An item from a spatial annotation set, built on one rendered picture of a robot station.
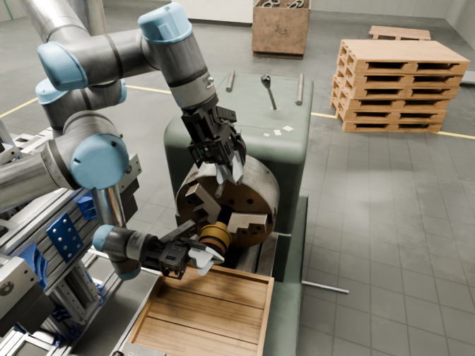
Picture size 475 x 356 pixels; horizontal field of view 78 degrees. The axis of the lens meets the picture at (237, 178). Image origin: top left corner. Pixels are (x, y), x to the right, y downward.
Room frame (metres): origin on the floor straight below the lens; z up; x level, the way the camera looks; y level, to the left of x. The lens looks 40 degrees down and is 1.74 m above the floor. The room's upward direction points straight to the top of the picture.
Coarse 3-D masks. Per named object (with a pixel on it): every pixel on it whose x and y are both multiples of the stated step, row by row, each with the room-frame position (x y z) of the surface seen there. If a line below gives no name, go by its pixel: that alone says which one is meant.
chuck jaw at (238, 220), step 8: (232, 216) 0.59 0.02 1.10; (240, 216) 0.59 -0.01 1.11; (248, 216) 0.59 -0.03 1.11; (256, 216) 0.58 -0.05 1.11; (264, 216) 0.58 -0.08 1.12; (272, 216) 0.59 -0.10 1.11; (232, 224) 0.56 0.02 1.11; (240, 224) 0.56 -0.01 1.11; (248, 224) 0.56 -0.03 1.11; (256, 224) 0.56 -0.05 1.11; (264, 224) 0.55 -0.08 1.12; (232, 232) 0.53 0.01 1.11; (240, 232) 0.55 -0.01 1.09; (248, 232) 0.54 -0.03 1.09; (264, 232) 0.55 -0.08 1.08; (232, 240) 0.53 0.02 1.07
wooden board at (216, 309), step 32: (160, 288) 0.49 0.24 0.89; (192, 288) 0.49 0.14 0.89; (224, 288) 0.49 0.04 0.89; (256, 288) 0.49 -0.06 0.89; (160, 320) 0.39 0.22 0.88; (192, 320) 0.39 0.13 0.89; (224, 320) 0.39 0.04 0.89; (256, 320) 0.39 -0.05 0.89; (192, 352) 0.30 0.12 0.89; (224, 352) 0.30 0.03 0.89; (256, 352) 0.30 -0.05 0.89
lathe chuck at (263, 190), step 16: (192, 176) 0.68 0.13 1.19; (208, 176) 0.63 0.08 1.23; (256, 176) 0.65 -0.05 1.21; (224, 192) 0.62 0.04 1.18; (240, 192) 0.61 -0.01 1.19; (256, 192) 0.60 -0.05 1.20; (272, 192) 0.64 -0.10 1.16; (192, 208) 0.64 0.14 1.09; (224, 208) 0.69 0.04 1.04; (240, 208) 0.61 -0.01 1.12; (256, 208) 0.60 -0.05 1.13; (272, 208) 0.59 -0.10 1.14; (272, 224) 0.58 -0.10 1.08; (240, 240) 0.61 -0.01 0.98; (256, 240) 0.60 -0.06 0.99
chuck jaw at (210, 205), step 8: (192, 184) 0.64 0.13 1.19; (200, 184) 0.64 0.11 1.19; (192, 192) 0.60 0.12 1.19; (200, 192) 0.61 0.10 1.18; (208, 192) 0.63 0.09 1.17; (192, 200) 0.60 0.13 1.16; (200, 200) 0.59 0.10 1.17; (208, 200) 0.61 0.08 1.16; (200, 208) 0.57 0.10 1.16; (208, 208) 0.58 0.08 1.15; (216, 208) 0.60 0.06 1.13; (200, 216) 0.57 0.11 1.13; (208, 216) 0.56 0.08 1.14; (216, 216) 0.58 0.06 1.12; (200, 224) 0.55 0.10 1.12; (208, 224) 0.55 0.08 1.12
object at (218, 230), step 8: (216, 224) 0.56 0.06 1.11; (224, 224) 0.56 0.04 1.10; (200, 232) 0.55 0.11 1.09; (208, 232) 0.52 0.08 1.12; (216, 232) 0.52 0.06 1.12; (224, 232) 0.53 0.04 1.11; (200, 240) 0.52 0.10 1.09; (208, 240) 0.50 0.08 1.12; (216, 240) 0.50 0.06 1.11; (224, 240) 0.50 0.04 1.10; (216, 248) 0.48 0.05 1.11; (224, 248) 0.50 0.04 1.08
